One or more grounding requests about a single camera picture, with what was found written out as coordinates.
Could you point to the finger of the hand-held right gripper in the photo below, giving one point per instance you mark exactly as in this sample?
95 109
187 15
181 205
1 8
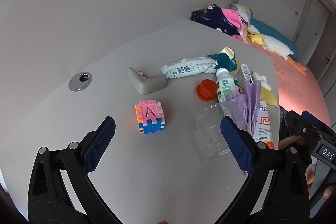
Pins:
295 123

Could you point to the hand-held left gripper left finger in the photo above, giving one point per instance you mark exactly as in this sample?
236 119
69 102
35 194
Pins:
102 142

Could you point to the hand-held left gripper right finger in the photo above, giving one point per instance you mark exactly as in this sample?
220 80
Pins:
236 142

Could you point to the black trash bag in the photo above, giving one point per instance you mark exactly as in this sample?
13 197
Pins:
283 119

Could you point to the clear plastic jar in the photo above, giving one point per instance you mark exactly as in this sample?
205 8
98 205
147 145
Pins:
207 132

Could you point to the white sponge brush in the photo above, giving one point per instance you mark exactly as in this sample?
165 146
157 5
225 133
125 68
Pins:
260 78

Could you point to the white bottle with green label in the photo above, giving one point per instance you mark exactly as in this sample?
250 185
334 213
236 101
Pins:
226 86

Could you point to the teal holder with cream insert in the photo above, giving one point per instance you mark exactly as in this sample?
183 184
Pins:
223 60

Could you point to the person's right hand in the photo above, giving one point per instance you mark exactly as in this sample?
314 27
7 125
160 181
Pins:
311 174

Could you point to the white box with orange print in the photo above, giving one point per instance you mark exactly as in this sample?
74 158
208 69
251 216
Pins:
263 127

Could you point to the bed with pink sheet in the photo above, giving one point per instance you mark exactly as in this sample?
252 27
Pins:
296 87

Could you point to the purple bag roll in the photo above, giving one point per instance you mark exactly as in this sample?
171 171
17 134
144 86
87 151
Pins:
249 106

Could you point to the pink blue puzzle cube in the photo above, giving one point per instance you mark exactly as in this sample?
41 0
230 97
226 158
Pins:
151 115

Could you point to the orange plastic lid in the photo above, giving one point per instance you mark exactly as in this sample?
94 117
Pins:
207 88

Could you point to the white box with line drawings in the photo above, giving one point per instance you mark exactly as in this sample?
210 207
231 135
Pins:
246 74

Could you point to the grey corner guard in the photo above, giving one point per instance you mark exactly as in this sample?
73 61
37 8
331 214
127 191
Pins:
147 86

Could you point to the small pink white sticker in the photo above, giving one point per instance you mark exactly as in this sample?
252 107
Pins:
140 74

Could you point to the white goose plush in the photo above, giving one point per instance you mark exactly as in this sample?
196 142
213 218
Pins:
275 45

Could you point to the white snack packet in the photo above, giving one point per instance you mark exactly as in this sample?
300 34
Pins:
189 67

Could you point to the yellow duck plush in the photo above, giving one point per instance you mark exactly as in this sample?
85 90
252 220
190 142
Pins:
256 37

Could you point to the white door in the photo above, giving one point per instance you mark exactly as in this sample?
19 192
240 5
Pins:
312 27

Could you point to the teal pillow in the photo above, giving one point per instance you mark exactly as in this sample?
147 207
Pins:
267 28

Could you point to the checkered patchwork pillow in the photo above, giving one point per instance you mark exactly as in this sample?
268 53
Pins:
241 10

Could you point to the pink fleece cloth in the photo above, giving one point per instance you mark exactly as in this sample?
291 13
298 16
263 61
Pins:
231 15

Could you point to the navy printed blanket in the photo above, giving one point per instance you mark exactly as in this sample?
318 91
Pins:
210 19

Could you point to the black socket panel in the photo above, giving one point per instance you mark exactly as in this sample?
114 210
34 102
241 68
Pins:
195 15

